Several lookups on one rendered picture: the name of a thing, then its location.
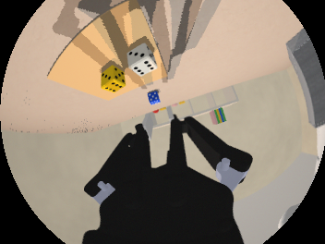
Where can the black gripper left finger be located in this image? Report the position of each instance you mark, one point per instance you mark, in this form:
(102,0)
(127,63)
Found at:
(121,166)

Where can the yellow die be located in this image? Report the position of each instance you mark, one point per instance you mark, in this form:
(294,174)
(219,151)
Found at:
(113,79)

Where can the white die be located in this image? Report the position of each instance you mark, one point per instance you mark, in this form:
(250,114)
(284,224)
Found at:
(141,60)

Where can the light orange mat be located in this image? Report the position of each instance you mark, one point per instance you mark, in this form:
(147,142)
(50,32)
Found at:
(103,43)

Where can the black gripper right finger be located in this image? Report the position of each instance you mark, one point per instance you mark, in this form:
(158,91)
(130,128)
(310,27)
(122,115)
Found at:
(231,164)

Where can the blue die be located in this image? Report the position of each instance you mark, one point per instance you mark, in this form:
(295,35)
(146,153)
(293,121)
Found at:
(153,97)

